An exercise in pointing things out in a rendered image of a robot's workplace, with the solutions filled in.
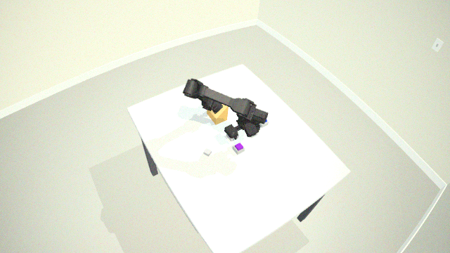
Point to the purple button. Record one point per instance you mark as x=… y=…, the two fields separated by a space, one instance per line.
x=238 y=148

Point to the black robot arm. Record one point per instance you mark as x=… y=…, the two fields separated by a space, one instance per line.
x=213 y=100

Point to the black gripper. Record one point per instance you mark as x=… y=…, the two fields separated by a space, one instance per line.
x=232 y=131

